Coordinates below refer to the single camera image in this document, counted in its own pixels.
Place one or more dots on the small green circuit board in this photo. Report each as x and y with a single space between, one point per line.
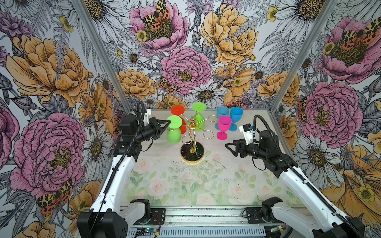
146 231

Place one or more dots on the blue wine glass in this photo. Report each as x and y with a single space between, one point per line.
221 111
236 114

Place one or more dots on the green wine glass front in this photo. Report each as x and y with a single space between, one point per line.
174 132

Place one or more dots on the blue wine glass front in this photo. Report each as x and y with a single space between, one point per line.
221 111

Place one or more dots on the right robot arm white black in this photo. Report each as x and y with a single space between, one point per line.
327 220

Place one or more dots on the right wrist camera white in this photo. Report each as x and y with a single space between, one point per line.
249 133

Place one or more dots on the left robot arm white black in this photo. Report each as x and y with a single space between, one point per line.
105 219

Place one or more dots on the aluminium front rail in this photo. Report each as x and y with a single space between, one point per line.
192 222

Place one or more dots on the red wine glass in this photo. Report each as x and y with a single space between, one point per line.
179 111

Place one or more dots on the gold wire glass rack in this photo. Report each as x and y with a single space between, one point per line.
193 151

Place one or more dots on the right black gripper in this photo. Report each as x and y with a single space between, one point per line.
241 146

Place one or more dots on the pink wine glass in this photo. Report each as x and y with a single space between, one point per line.
224 124

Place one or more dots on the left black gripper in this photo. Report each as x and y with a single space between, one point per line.
157 124

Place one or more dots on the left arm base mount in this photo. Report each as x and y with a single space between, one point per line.
157 216

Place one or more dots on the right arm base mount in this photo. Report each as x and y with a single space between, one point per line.
256 215

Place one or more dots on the green wine glass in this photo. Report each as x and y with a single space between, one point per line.
174 132
199 107

